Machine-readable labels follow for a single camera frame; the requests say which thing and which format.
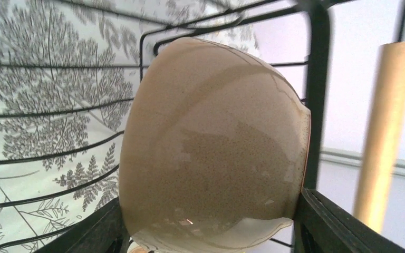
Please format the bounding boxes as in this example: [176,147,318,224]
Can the black wire dish rack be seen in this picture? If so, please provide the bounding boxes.
[0,0,405,253]

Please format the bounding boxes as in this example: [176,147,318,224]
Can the beige ceramic bowl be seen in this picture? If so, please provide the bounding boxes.
[119,37,311,252]

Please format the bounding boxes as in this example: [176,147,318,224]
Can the floral tablecloth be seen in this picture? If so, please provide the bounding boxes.
[0,1,247,252]

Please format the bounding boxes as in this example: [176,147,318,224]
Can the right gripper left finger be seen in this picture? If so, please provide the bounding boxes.
[37,198,127,253]

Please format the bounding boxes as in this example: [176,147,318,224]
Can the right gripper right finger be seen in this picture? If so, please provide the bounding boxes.
[292,188,405,253]

